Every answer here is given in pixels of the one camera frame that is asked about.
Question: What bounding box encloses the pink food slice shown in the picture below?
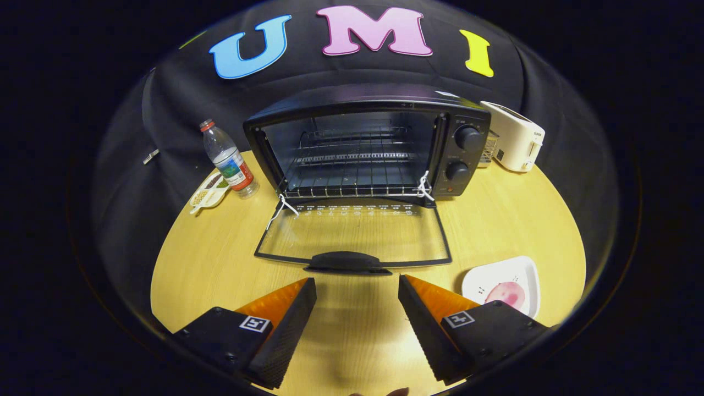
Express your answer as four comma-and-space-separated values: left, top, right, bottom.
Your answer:
484, 281, 526, 310

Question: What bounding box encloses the white string tie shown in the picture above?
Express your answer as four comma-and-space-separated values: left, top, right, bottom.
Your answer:
415, 170, 435, 201
266, 194, 300, 230

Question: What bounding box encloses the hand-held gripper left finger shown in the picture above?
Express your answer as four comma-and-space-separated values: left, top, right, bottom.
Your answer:
173, 277, 317, 390

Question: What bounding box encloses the small white dish with seeds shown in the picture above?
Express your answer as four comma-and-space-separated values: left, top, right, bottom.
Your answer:
189, 172, 232, 215

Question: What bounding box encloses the white square plate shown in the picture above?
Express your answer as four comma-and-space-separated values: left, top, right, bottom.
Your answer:
461, 256, 541, 320

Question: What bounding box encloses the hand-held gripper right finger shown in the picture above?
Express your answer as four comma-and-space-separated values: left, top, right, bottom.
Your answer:
398, 274, 551, 386

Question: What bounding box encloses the black toaster oven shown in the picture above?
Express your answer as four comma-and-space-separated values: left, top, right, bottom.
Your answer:
243, 84, 492, 276

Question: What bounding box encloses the white bread toaster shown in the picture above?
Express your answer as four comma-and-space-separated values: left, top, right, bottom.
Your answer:
480, 101, 546, 173

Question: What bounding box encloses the clear plastic water bottle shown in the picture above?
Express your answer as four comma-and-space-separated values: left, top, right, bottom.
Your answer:
199, 119, 260, 199

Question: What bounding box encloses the black backdrop cloth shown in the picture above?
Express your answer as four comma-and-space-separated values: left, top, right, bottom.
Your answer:
91, 0, 619, 331

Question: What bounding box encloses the metal oven wire rack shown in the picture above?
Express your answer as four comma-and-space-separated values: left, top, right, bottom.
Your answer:
283, 126, 435, 197

